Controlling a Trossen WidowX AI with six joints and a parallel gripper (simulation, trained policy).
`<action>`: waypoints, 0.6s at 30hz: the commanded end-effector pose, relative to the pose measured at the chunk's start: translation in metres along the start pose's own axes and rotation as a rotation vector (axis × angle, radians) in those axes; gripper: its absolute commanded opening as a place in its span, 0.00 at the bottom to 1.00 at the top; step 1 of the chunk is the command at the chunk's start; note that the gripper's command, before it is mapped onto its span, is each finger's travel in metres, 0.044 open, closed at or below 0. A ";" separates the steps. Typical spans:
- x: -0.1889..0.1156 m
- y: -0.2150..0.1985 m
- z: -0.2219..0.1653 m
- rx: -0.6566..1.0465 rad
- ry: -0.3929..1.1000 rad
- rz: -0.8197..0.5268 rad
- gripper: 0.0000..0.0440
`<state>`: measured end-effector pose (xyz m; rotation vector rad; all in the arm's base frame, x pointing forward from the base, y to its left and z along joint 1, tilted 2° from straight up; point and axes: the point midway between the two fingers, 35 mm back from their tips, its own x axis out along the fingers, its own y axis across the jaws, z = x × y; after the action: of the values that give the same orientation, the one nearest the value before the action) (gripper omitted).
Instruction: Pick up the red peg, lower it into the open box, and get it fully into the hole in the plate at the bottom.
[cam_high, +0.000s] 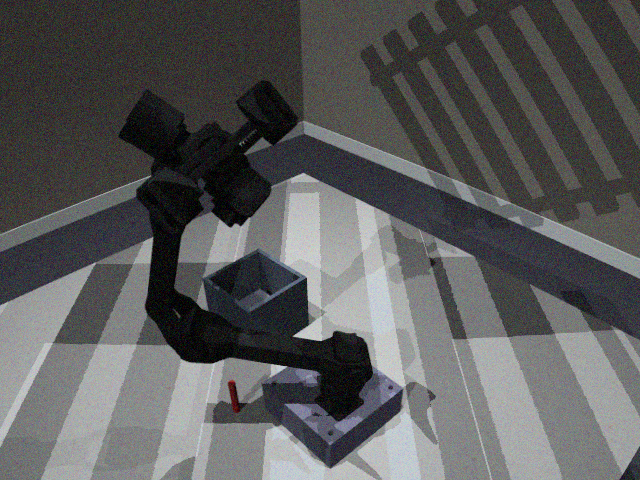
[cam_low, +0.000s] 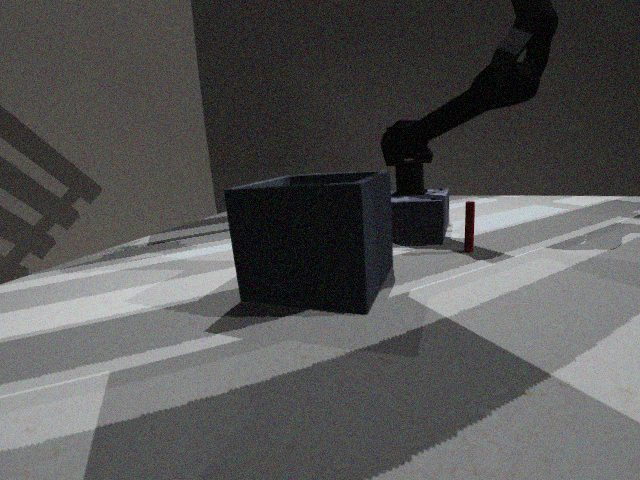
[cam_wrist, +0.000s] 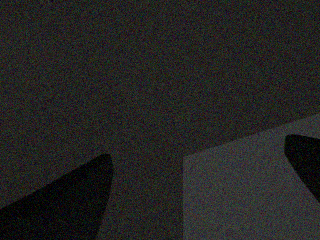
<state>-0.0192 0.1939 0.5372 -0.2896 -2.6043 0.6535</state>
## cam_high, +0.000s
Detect dark red peg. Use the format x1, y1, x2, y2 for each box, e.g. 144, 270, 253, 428
227, 380, 241, 413

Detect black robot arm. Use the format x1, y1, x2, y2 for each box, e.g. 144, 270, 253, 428
119, 89, 373, 421

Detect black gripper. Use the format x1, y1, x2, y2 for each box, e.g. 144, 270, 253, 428
136, 80, 298, 234

